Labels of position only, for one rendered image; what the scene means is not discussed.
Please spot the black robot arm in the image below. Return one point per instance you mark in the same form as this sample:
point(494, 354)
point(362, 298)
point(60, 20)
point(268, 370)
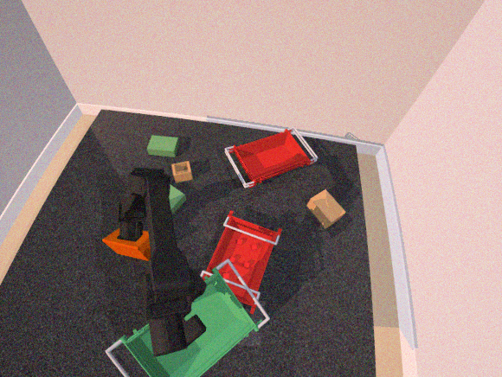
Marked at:
point(167, 276)

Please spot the green rectangular block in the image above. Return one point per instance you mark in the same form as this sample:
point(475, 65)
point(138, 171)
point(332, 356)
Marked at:
point(177, 198)
point(163, 146)

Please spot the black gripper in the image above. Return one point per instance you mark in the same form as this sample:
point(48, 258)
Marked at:
point(193, 328)

